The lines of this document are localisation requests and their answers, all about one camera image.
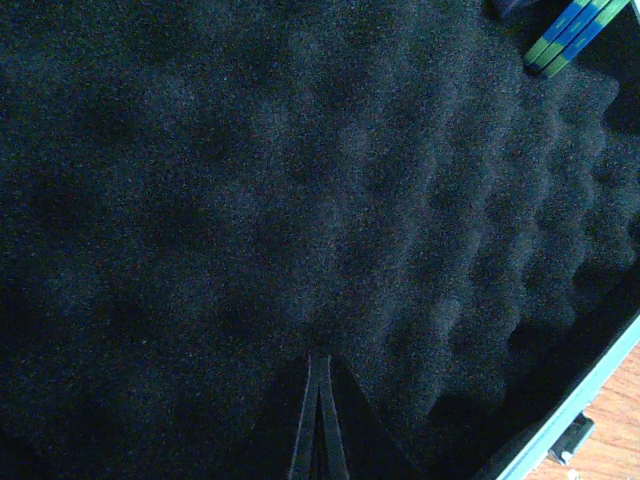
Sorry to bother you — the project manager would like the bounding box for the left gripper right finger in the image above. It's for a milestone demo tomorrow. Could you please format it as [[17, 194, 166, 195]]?
[[317, 356, 350, 480]]

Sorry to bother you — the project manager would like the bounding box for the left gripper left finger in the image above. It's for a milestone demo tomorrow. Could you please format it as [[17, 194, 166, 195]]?
[[288, 354, 320, 480]]

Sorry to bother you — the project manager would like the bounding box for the aluminium poker case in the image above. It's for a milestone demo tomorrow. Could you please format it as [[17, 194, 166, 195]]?
[[1, 1, 639, 479]]

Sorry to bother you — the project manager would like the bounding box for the blue green chip stack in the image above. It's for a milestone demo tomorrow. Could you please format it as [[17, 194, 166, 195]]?
[[524, 0, 639, 79]]

